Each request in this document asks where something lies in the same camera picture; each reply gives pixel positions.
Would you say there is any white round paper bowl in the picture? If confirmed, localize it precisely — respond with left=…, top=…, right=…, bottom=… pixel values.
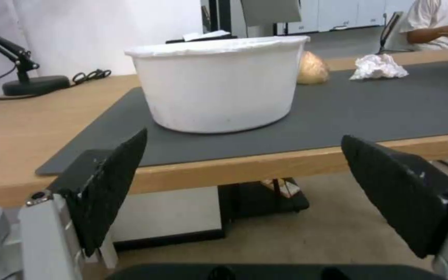
left=124, top=35, right=311, bottom=134

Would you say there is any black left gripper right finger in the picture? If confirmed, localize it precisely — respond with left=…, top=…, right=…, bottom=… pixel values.
left=341, top=135, right=448, bottom=276

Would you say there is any grey monitor back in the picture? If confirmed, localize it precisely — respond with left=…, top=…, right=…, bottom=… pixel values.
left=240, top=0, right=303, bottom=27

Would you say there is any black desk lamp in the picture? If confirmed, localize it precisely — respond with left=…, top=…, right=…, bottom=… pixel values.
left=0, top=23, right=71, bottom=96

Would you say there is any white cabinet row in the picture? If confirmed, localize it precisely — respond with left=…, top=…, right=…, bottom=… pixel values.
left=285, top=0, right=415, bottom=33

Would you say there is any crumpled brown paper ball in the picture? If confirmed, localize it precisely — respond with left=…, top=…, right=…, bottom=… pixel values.
left=296, top=51, right=331, bottom=85

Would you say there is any crumpled white tissue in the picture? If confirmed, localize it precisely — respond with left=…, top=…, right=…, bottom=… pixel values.
left=349, top=53, right=409, bottom=81

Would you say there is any white paper sheet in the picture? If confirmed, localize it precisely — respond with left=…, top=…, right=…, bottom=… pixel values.
left=182, top=29, right=232, bottom=42

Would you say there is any black coiled cable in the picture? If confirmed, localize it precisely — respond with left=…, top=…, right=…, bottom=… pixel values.
left=71, top=68, right=112, bottom=85

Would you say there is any dark grey desk mat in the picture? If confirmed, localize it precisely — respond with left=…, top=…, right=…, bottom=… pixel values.
left=34, top=60, right=448, bottom=176

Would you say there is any person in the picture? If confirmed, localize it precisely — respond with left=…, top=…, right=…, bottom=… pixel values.
left=397, top=0, right=448, bottom=51

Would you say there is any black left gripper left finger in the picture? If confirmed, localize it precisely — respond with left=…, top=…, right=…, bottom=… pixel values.
left=0, top=128, right=149, bottom=280

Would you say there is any black office chair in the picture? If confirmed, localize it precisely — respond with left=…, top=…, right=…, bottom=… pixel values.
left=375, top=11, right=413, bottom=54

